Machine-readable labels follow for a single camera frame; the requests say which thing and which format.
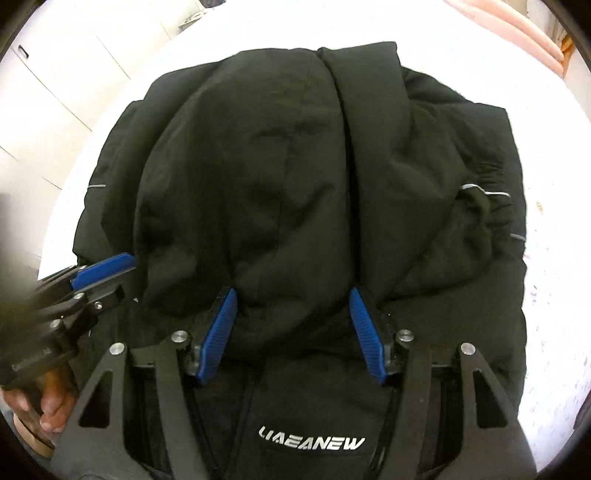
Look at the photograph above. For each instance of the white wardrobe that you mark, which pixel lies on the white wardrobe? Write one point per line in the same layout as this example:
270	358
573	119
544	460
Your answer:
58	75

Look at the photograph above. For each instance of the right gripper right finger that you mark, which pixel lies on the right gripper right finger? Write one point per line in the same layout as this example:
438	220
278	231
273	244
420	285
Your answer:
492	442

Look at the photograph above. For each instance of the black hooded jacket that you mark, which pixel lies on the black hooded jacket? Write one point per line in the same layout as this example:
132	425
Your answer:
294	177

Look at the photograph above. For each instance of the person's left hand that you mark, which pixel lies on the person's left hand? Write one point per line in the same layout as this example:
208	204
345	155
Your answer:
58	397

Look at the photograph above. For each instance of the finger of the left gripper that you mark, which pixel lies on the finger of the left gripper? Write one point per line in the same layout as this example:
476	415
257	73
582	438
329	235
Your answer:
78	287

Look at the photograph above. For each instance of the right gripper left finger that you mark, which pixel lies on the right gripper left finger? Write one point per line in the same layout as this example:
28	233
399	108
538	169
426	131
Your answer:
92	445

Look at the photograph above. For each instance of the folded pink blanket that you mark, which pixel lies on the folded pink blanket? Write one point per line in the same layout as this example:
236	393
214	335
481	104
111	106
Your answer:
506	22

